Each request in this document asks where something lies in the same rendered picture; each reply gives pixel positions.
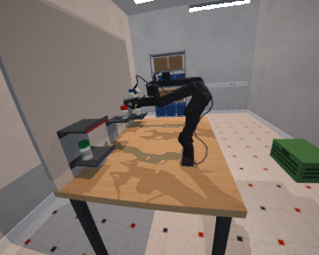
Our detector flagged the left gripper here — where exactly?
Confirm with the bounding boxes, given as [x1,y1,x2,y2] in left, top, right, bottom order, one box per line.
[125,88,148,110]

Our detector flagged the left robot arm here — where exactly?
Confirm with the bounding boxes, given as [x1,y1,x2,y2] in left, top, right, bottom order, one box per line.
[146,83,211,165]

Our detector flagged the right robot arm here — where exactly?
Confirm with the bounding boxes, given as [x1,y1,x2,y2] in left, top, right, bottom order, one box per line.
[162,72,203,124]

